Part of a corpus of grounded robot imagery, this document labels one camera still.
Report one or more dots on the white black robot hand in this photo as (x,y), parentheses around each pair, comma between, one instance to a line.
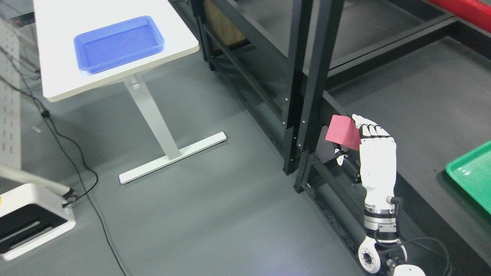
(377,172)

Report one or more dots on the pink block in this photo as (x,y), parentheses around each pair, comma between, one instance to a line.
(343,131)

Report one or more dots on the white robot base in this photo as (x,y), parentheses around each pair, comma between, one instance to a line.
(34,213)

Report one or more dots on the white robot forearm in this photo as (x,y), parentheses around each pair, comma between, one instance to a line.
(382,253)

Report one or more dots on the right black metal shelf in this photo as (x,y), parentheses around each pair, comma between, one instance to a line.
(431,87)

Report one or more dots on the black metal shelf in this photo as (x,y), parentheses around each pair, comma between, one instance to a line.
(431,87)
(283,57)

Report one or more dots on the green tray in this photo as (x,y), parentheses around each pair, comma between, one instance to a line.
(472,172)

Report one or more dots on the left black metal shelf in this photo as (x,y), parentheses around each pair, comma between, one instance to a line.
(283,57)

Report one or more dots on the blue tray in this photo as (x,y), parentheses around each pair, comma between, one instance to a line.
(120,43)

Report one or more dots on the white table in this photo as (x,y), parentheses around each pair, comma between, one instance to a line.
(58,22)

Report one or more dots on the red conveyor frame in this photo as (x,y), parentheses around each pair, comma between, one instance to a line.
(476,12)

